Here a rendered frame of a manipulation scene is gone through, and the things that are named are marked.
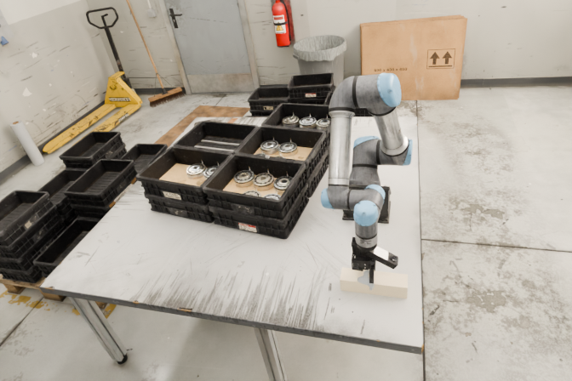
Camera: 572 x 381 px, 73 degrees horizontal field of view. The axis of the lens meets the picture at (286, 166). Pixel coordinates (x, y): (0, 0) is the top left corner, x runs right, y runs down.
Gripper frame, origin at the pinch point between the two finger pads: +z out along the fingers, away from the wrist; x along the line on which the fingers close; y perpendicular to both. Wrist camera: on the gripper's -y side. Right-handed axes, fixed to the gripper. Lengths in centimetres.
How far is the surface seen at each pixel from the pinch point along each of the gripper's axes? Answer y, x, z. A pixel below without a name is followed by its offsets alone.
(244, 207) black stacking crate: 57, -22, -11
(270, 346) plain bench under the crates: 40, 16, 29
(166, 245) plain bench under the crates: 95, -10, 4
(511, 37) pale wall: -112, -344, 22
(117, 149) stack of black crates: 214, -123, 25
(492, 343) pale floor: -55, -30, 74
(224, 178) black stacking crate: 74, -41, -13
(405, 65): -10, -322, 38
